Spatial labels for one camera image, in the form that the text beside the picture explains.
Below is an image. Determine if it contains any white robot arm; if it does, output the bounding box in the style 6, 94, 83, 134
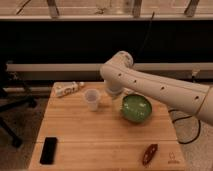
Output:
100, 51, 213, 126

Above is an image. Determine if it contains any green ceramic bowl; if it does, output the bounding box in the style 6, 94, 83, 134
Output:
121, 94, 152, 123

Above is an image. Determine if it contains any translucent plastic cup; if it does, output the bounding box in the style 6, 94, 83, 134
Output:
83, 89, 101, 111

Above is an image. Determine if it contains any wooden table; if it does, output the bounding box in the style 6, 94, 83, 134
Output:
29, 82, 186, 171

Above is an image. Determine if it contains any dark red chili pepper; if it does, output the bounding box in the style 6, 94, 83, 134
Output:
142, 144, 158, 166

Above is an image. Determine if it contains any black smartphone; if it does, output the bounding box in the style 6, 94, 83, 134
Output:
40, 137, 57, 165

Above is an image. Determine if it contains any black office chair base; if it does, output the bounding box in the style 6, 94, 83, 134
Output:
0, 63, 38, 149

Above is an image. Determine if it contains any black hanging cable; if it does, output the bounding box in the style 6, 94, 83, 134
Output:
134, 11, 156, 64

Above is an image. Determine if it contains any white baseboard heater rail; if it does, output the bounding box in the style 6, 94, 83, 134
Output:
7, 63, 213, 72

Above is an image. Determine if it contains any black floor cable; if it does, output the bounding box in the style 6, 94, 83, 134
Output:
168, 108, 203, 146

